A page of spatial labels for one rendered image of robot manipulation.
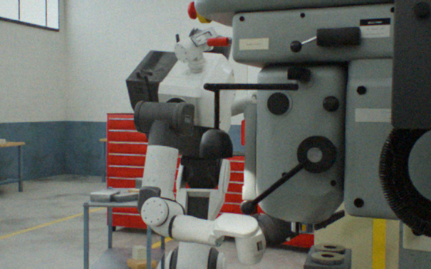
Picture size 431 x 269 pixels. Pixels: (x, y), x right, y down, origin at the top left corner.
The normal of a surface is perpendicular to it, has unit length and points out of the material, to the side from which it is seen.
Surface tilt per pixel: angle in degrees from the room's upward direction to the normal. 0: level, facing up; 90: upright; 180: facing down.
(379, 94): 90
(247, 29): 90
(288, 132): 90
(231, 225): 31
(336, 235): 90
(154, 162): 75
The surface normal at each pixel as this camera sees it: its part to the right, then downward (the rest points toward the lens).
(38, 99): 0.93, 0.03
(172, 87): -0.26, -0.20
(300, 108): -0.37, 0.04
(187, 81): -0.08, -0.80
